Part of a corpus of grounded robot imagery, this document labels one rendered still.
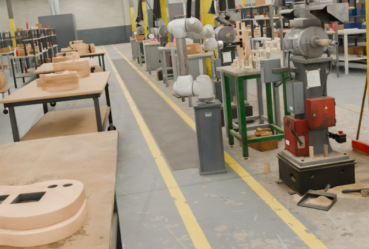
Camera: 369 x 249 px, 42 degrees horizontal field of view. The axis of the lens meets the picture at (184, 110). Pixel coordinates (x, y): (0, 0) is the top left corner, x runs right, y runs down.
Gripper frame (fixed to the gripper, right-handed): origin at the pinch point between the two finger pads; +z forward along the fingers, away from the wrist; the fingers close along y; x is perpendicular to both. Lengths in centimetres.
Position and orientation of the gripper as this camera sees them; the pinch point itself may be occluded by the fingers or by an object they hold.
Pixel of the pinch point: (240, 43)
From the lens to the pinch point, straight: 532.4
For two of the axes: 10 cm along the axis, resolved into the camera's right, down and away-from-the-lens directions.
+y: 1.6, 1.7, -9.7
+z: 9.8, -1.1, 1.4
